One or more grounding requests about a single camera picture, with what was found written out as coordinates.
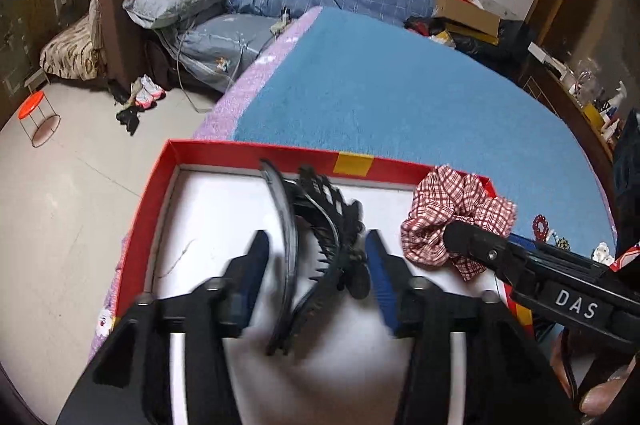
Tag blue towel blanket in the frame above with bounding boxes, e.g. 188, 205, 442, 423
232, 7, 617, 256

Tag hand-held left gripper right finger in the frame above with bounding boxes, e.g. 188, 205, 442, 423
364, 229, 576, 425

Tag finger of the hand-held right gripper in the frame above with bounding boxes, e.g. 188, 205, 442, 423
506, 233, 610, 272
443, 221, 538, 301

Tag white flat box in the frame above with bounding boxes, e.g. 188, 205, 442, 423
527, 42, 566, 72

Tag brown sofa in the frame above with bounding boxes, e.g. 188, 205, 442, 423
95, 0, 221, 90

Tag red checked scrunchie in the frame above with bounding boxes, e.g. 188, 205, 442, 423
400, 165, 518, 282

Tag black hair claw clip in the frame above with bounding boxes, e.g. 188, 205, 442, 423
267, 165, 373, 356

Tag white pink shoe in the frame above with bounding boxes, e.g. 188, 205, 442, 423
131, 77, 152, 110
142, 75, 167, 103

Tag white spray bottle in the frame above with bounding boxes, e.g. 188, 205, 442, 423
607, 81, 629, 113

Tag wooden dresser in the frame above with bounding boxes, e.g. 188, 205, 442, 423
517, 55, 621, 206

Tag brown cardboard box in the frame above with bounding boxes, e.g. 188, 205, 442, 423
434, 0, 502, 38

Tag red bead bracelet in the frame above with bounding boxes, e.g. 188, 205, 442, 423
531, 214, 551, 242

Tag grey pillow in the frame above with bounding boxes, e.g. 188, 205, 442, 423
122, 0, 230, 30

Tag white cable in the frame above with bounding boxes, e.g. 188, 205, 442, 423
170, 17, 236, 114

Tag leaf patterned blanket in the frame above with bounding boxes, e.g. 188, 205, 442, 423
40, 0, 108, 80

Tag blue-grey embroidered pillow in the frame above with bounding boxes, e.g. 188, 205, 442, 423
177, 14, 282, 93

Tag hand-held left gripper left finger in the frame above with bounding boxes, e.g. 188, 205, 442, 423
55, 229, 273, 425

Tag orange round stool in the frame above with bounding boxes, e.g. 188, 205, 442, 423
18, 94, 62, 148

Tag red patterned ribbon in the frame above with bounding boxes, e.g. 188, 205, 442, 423
611, 242, 640, 273

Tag yellow box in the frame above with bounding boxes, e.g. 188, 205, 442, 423
582, 102, 608, 129

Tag black socks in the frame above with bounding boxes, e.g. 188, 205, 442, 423
116, 105, 143, 136

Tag purple bedsheet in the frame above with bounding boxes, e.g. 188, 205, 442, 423
87, 6, 323, 363

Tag red box with white inside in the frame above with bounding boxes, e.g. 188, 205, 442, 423
92, 139, 538, 425

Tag black bag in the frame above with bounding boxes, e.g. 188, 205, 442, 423
452, 19, 536, 66

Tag person's right hand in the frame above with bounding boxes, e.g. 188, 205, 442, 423
577, 362, 640, 420

